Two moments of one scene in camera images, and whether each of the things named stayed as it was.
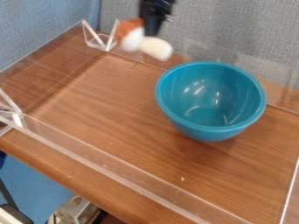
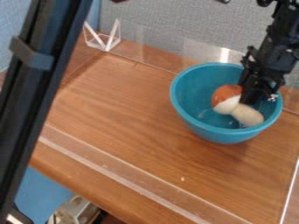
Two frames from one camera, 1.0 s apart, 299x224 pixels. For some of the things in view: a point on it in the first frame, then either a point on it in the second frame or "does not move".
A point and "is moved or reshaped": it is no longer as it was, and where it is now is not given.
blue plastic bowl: x=210 y=100 is moved or reshaped
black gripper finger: x=153 y=24 -> x=257 y=83
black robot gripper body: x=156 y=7 -> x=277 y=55
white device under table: x=79 y=212 does not move
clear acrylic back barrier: x=266 y=49 does not move
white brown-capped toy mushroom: x=136 y=41 -> x=226 y=104
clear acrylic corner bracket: x=105 y=41 does not move
